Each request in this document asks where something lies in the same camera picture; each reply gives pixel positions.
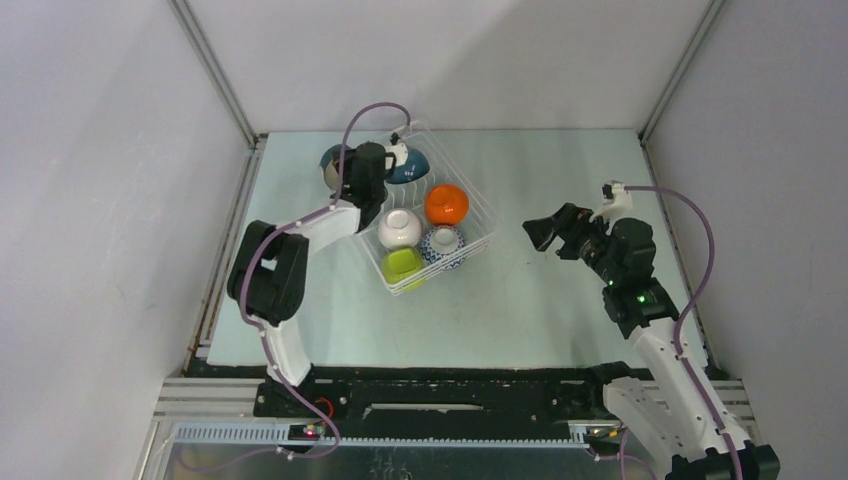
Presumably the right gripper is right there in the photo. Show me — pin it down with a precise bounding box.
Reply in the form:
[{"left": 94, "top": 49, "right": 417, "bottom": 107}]
[{"left": 521, "top": 203, "right": 620, "bottom": 286}]

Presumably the dark bowl beige inside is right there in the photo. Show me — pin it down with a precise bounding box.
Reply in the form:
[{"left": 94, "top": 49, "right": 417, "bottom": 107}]
[{"left": 319, "top": 144, "right": 353, "bottom": 191}]

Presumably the teal blue bowl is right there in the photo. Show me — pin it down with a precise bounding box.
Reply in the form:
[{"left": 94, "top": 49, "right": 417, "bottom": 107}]
[{"left": 385, "top": 148, "right": 431, "bottom": 185}]

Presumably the orange bowl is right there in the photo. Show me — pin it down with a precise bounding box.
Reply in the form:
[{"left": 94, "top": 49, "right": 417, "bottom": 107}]
[{"left": 425, "top": 184, "right": 470, "bottom": 226}]

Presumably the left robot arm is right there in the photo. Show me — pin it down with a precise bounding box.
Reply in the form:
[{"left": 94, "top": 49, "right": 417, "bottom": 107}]
[{"left": 226, "top": 142, "right": 409, "bottom": 417}]

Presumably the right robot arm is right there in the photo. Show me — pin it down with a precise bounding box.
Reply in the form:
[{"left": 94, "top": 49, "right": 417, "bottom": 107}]
[{"left": 522, "top": 203, "right": 781, "bottom": 479}]

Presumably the white bowl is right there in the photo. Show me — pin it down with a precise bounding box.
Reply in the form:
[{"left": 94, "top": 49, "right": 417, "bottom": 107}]
[{"left": 377, "top": 208, "right": 423, "bottom": 250}]

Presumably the green bowl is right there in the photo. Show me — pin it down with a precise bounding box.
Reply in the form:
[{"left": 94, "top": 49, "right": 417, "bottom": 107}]
[{"left": 380, "top": 247, "right": 427, "bottom": 294}]

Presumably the blue patterned bowl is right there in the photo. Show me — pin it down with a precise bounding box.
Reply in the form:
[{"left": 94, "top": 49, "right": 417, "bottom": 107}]
[{"left": 419, "top": 226, "right": 466, "bottom": 264}]

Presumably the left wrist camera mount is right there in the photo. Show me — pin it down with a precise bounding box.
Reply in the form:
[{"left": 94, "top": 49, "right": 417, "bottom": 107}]
[{"left": 385, "top": 133, "right": 410, "bottom": 177}]

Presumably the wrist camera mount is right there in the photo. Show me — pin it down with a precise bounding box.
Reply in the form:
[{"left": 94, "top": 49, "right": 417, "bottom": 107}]
[
  {"left": 385, "top": 133, "right": 410, "bottom": 177},
  {"left": 590, "top": 180, "right": 633, "bottom": 224}
]

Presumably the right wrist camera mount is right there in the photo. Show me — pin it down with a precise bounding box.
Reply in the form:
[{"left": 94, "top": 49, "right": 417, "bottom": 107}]
[{"left": 590, "top": 180, "right": 633, "bottom": 224}]

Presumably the white wire dish rack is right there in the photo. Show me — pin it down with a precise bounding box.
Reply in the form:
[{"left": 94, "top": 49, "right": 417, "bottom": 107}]
[{"left": 348, "top": 121, "right": 496, "bottom": 296}]

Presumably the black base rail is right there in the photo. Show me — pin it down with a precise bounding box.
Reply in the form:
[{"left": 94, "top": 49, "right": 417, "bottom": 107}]
[{"left": 253, "top": 366, "right": 613, "bottom": 439}]

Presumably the grey cable duct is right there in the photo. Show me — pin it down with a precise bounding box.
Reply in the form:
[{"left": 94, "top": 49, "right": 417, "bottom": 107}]
[{"left": 172, "top": 422, "right": 612, "bottom": 448}]

